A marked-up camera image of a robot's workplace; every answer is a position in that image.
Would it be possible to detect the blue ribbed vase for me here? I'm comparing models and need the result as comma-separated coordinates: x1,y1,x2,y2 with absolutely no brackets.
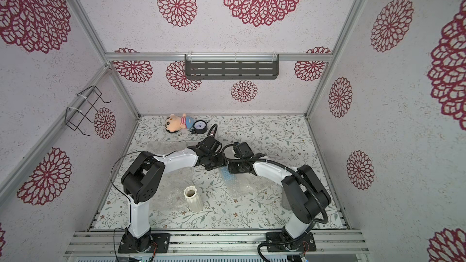
222,171,236,187

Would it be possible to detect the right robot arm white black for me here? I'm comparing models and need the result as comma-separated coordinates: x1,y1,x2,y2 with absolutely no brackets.
221,142,331,239

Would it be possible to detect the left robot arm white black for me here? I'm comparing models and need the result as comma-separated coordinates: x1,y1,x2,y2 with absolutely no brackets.
121,137,223,239

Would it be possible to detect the black alarm clock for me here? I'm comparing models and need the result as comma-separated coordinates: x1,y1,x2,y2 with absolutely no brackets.
190,120,208,135

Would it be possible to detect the plush boy doll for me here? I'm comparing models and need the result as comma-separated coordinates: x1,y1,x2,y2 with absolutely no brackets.
165,114,195,133

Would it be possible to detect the cream ribbed vase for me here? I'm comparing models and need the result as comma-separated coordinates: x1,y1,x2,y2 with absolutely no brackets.
183,186,203,213

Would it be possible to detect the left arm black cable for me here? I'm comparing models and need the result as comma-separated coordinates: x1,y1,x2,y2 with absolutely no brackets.
108,123,219,262

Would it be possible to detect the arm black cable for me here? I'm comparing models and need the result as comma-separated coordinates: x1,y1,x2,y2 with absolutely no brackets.
108,123,219,262
220,142,330,262

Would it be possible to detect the dark grey wall shelf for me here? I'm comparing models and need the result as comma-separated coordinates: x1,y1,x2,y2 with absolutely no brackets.
184,54,280,80

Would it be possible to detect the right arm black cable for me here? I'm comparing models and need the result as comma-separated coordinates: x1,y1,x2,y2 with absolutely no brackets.
220,142,330,262

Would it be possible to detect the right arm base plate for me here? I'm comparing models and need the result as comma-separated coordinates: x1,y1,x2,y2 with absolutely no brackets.
266,232,317,252

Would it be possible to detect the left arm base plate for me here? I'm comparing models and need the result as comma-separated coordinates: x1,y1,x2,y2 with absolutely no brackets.
117,229,171,254

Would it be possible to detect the black wire wall rack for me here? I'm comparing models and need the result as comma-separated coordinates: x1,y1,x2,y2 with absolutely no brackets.
64,86,110,137

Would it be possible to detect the aluminium rail base frame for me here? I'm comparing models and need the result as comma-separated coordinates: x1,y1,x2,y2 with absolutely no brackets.
64,229,370,262

